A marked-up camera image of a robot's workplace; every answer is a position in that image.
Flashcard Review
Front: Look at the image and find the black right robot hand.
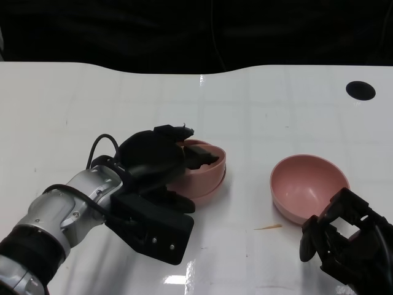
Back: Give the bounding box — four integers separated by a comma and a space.
299, 187, 393, 295

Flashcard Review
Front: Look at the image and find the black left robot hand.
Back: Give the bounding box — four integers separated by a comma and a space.
118, 124, 220, 214

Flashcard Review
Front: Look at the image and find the pink plastic bowl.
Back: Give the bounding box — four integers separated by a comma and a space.
171, 165, 227, 207
167, 139, 227, 197
270, 154, 351, 227

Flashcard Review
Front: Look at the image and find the black backdrop cloth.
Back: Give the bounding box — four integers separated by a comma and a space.
0, 0, 393, 74

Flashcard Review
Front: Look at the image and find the black round table grommet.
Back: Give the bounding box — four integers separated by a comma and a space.
345, 81, 377, 101

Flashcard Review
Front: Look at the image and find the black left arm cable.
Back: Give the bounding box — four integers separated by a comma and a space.
42, 133, 136, 228

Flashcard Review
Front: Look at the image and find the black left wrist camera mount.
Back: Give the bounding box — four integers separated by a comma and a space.
106, 190, 196, 266

